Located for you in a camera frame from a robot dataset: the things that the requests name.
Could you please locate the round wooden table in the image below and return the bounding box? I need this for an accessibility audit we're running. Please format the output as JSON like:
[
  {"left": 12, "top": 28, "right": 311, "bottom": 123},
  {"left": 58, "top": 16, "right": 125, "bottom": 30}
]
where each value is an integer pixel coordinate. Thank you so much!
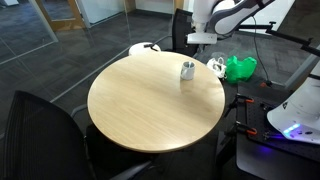
[{"left": 87, "top": 52, "right": 225, "bottom": 153}]

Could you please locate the black mesh office chair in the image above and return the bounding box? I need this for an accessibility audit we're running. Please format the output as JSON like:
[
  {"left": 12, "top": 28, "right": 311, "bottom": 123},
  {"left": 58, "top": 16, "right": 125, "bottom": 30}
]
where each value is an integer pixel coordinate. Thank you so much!
[{"left": 169, "top": 8, "right": 199, "bottom": 57}]

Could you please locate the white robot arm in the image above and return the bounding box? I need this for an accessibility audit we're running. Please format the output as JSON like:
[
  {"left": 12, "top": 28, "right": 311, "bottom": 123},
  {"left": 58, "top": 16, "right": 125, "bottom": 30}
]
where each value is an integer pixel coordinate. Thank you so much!
[{"left": 191, "top": 0, "right": 275, "bottom": 35}]

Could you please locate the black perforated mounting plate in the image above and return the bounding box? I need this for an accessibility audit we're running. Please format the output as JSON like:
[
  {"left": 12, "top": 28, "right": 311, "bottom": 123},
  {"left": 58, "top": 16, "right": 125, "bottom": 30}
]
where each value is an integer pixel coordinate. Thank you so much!
[{"left": 237, "top": 96, "right": 320, "bottom": 162}]

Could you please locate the near black mesh chair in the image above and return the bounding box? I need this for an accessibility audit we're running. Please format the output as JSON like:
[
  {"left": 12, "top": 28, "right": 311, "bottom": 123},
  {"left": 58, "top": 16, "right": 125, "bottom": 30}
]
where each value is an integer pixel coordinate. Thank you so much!
[{"left": 0, "top": 89, "right": 158, "bottom": 180}]

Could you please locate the white crumpled bag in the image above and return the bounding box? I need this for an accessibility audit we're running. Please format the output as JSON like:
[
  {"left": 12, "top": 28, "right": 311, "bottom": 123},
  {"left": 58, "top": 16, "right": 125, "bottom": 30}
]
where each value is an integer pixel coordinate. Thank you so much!
[{"left": 206, "top": 57, "right": 226, "bottom": 78}]

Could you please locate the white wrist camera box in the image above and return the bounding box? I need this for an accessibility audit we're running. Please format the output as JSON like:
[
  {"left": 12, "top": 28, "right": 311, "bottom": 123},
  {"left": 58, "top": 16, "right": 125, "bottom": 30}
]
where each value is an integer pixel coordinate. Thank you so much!
[{"left": 187, "top": 33, "right": 217, "bottom": 44}]

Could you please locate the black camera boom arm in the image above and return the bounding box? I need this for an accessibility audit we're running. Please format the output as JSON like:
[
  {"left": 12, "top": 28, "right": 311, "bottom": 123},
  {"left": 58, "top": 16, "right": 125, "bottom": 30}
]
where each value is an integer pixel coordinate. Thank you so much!
[{"left": 236, "top": 21, "right": 320, "bottom": 57}]

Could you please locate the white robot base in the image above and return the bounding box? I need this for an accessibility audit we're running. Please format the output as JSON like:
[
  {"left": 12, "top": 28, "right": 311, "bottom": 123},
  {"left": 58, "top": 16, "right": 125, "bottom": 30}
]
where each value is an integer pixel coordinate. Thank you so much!
[{"left": 267, "top": 62, "right": 320, "bottom": 145}]

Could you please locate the green plastic bag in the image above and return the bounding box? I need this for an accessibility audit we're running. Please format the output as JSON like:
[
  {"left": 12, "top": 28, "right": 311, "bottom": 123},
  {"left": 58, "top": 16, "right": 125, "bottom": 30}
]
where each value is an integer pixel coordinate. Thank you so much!
[{"left": 225, "top": 56, "right": 257, "bottom": 83}]

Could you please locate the white ceramic mug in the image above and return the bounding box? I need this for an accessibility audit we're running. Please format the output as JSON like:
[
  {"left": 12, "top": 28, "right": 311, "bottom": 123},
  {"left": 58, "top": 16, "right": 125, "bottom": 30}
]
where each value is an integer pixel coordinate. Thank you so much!
[{"left": 180, "top": 61, "right": 195, "bottom": 80}]

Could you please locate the orange-handled clamp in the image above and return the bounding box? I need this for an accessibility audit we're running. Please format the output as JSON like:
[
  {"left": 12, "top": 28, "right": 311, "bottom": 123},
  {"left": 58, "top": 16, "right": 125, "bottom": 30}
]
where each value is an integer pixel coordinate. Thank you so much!
[
  {"left": 225, "top": 121, "right": 257, "bottom": 136},
  {"left": 223, "top": 93, "right": 254, "bottom": 118}
]

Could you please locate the orange-handled clamp upper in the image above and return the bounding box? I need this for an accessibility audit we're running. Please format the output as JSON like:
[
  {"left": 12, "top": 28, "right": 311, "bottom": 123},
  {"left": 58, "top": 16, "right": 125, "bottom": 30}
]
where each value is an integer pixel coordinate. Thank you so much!
[{"left": 223, "top": 93, "right": 254, "bottom": 118}]

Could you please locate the orange-handled clamp lower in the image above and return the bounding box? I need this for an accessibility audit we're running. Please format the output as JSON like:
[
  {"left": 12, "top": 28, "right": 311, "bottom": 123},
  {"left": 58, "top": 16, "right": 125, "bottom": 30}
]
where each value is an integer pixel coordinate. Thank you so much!
[{"left": 225, "top": 121, "right": 257, "bottom": 136}]

